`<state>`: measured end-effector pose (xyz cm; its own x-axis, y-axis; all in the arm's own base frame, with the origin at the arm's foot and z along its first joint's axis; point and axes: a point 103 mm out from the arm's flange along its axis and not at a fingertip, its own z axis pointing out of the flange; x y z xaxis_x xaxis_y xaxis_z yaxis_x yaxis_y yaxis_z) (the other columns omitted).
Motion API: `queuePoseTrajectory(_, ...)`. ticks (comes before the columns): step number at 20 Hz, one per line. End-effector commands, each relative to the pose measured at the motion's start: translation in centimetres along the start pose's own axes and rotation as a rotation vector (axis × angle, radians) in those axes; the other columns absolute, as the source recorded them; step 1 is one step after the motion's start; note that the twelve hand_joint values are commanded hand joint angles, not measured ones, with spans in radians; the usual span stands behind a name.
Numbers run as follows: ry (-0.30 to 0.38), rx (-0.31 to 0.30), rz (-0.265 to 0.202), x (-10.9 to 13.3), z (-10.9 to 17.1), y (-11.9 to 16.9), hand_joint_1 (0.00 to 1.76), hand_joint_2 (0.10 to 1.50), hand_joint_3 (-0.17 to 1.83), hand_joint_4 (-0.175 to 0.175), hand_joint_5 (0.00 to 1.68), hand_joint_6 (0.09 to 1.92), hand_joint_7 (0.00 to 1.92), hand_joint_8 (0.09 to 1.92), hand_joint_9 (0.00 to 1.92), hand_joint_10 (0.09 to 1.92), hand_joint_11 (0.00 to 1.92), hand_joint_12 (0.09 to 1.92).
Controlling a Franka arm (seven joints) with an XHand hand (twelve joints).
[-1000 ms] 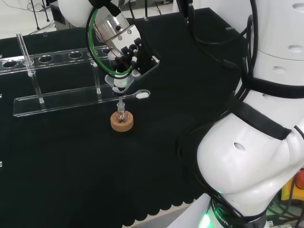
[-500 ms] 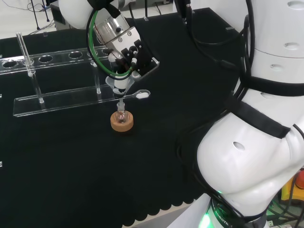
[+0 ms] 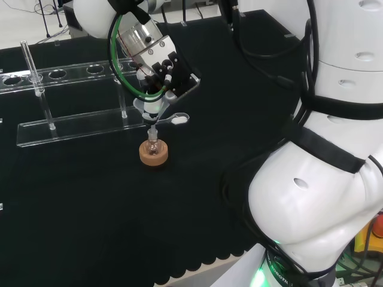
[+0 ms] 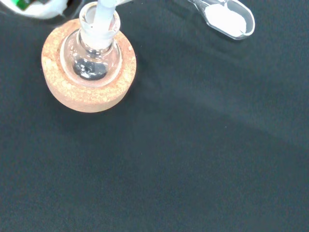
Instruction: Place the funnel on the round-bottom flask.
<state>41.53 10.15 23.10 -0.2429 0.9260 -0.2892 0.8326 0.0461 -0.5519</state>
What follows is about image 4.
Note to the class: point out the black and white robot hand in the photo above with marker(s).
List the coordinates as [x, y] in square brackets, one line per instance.
[33, 10]

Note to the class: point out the glass round-bottom flask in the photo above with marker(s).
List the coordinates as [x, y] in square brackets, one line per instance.
[91, 67]

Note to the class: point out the glass weighing funnel with powder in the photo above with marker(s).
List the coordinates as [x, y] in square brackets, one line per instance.
[224, 17]

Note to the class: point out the black cloth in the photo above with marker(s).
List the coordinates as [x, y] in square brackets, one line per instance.
[169, 157]

